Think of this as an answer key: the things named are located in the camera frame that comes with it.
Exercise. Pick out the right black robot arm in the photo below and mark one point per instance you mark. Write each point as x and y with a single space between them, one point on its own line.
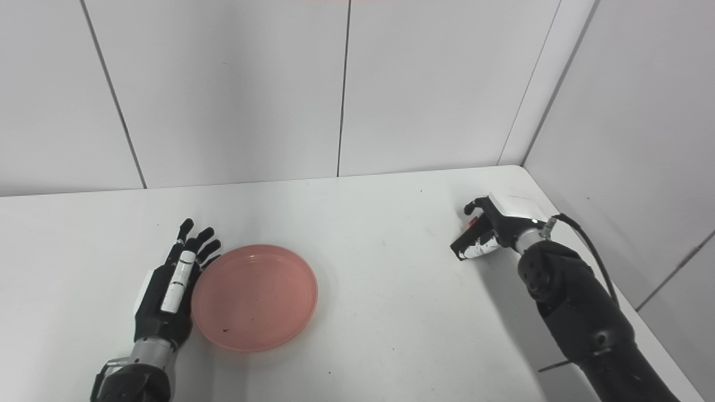
581 318

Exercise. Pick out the chocolate cake slice with fruit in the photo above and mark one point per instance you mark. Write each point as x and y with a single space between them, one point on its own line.
468 241

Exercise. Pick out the pink round plate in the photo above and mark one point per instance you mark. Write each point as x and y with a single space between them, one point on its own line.
254 296

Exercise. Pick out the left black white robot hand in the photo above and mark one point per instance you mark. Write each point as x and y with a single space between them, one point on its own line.
162 307

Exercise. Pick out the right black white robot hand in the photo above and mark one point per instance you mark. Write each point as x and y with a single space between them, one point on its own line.
511 220

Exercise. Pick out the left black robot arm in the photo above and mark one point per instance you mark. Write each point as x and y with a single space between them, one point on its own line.
139 374

